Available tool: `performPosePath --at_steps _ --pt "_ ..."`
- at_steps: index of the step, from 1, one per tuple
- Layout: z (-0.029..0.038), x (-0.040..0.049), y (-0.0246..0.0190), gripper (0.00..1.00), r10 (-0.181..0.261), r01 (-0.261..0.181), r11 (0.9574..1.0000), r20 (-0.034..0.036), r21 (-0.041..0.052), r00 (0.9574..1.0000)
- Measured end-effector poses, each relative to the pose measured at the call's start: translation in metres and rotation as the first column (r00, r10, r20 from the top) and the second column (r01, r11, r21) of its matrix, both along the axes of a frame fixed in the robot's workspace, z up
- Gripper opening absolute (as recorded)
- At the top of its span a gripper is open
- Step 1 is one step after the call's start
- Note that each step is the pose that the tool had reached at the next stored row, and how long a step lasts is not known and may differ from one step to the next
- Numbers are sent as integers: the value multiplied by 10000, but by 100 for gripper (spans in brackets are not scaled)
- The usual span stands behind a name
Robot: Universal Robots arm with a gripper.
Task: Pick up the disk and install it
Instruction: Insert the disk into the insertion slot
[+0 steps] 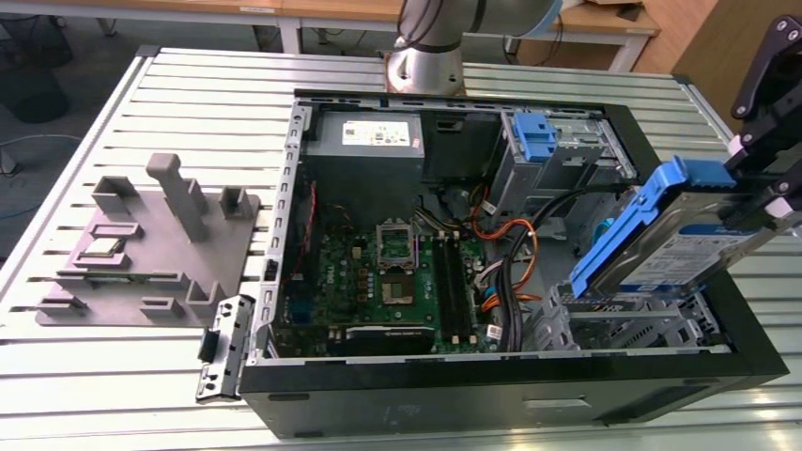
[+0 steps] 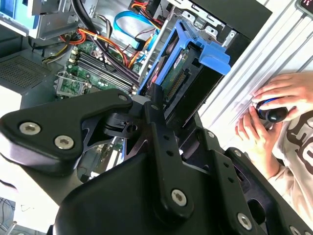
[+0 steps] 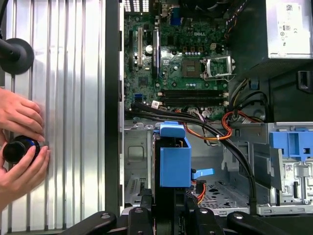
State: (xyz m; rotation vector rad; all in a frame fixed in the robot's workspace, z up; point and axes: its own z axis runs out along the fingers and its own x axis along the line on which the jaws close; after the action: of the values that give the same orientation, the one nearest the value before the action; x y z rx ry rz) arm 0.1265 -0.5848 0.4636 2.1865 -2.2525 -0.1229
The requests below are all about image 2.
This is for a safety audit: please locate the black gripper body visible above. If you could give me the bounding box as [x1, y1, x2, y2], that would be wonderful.
[52, 153, 245, 235]

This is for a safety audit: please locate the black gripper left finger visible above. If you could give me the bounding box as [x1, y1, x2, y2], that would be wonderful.
[0, 84, 195, 223]

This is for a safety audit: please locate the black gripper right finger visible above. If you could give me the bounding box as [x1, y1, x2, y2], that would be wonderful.
[179, 114, 313, 235]

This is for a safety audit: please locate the round black tool blue ring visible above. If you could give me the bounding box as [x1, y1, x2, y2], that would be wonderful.
[255, 97, 289, 123]

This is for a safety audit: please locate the blue data wire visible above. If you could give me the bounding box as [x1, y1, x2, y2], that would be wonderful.
[113, 11, 161, 63]

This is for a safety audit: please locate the hard disk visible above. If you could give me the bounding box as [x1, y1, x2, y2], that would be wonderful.
[137, 19, 232, 129]

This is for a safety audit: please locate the power wire with black plug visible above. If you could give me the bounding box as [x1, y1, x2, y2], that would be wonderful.
[128, 0, 163, 29]

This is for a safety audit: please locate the person left hand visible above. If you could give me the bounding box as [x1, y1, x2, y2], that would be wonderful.
[234, 106, 274, 158]

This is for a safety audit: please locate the person right hand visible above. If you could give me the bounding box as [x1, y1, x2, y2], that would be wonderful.
[251, 72, 313, 120]

